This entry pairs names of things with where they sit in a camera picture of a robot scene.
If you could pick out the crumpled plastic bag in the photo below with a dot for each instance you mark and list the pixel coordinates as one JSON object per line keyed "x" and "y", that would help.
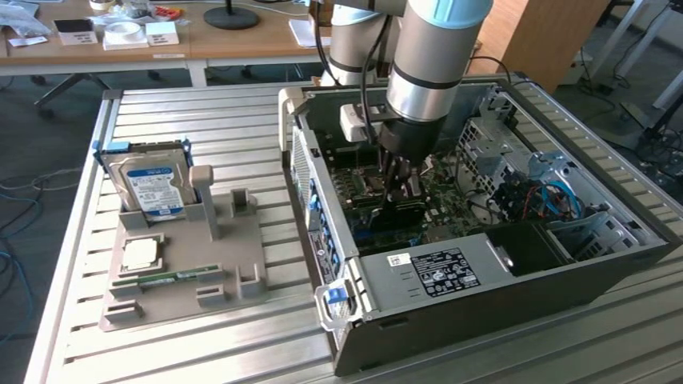
{"x": 21, "y": 22}

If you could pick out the small white box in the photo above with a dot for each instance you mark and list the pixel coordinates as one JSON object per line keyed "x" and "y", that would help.
{"x": 160, "y": 34}

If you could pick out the blue case latch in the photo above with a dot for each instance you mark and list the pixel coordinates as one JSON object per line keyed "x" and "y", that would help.
{"x": 336, "y": 298}

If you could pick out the clear bag of parts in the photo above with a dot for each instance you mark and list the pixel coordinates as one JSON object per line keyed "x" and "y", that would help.
{"x": 128, "y": 12}

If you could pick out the metal socket cover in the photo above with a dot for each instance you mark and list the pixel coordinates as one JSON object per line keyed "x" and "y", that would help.
{"x": 427, "y": 166}

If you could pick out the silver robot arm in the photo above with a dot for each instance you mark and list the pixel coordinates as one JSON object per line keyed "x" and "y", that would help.
{"x": 427, "y": 60}

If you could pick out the beige tape roll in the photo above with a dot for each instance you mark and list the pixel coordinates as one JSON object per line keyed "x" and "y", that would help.
{"x": 101, "y": 5}

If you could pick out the perforated silver disk bay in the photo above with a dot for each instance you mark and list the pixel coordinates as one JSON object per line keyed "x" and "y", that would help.
{"x": 491, "y": 160}

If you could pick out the grey power supply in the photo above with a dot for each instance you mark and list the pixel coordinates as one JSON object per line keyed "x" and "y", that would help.
{"x": 389, "y": 288}

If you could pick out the grey chipset heatsink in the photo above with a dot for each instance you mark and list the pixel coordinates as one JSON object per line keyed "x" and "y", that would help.
{"x": 440, "y": 234}

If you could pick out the graphics card with black cooler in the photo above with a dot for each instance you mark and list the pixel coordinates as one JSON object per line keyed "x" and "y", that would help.
{"x": 400, "y": 218}

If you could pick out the flat white box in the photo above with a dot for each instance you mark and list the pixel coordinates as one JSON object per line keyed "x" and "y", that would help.
{"x": 125, "y": 45}

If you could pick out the white tape roll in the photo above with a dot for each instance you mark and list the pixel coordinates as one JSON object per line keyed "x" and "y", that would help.
{"x": 109, "y": 32}

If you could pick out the green motherboard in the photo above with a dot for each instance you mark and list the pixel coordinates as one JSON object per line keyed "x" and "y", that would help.
{"x": 443, "y": 208}

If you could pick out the small cardboard box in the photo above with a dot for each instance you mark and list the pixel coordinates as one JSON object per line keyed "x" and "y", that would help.
{"x": 318, "y": 16}

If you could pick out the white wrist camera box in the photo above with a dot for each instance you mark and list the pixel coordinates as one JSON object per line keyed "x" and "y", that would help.
{"x": 352, "y": 124}

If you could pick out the white table frame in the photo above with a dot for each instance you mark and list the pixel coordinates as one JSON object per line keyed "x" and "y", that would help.
{"x": 612, "y": 38}

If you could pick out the white paper stack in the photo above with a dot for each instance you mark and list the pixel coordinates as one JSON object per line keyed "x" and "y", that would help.
{"x": 306, "y": 36}

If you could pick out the CPU socket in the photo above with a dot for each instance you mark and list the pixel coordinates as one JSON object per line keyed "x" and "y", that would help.
{"x": 371, "y": 182}

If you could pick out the hard disk with blue bracket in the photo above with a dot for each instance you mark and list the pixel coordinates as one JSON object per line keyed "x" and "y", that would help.
{"x": 152, "y": 188}

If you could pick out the white paper card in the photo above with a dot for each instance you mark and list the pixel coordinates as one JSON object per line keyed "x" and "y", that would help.
{"x": 26, "y": 41}

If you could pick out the black label sticker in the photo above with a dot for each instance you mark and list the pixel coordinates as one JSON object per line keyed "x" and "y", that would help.
{"x": 317, "y": 252}

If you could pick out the open black PC case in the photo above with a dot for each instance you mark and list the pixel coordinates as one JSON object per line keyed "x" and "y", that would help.
{"x": 480, "y": 320}

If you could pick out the wooden desk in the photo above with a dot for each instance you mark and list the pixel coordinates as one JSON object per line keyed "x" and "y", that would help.
{"x": 256, "y": 40}
{"x": 64, "y": 54}

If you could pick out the blue expansion slot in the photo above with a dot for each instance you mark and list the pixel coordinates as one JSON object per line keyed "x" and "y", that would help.
{"x": 361, "y": 233}

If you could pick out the silver drive bracket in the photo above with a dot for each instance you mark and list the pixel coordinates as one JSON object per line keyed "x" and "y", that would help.
{"x": 603, "y": 236}

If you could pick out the green RAM stick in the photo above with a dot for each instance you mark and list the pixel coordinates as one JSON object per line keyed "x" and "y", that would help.
{"x": 170, "y": 276}
{"x": 365, "y": 206}

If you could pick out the silver CPU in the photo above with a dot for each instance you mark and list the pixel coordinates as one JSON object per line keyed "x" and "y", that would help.
{"x": 140, "y": 256}

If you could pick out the black round lamp base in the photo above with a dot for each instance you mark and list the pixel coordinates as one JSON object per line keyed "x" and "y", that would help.
{"x": 232, "y": 19}

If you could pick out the grey parts rack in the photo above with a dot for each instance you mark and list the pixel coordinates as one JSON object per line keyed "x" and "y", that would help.
{"x": 213, "y": 256}

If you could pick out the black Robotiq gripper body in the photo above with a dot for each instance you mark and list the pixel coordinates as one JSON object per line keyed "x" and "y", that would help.
{"x": 411, "y": 138}

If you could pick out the orange small item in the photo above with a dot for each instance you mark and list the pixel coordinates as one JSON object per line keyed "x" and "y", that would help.
{"x": 168, "y": 13}

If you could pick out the black and white box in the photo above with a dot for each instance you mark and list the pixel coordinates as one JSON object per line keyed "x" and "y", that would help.
{"x": 77, "y": 38}

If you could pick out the grey wheeled desk leg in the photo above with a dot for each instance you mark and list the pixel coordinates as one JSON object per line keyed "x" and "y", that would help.
{"x": 72, "y": 89}

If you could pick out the black plastic shroud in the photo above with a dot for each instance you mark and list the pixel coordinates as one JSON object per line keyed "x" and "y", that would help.
{"x": 528, "y": 248}

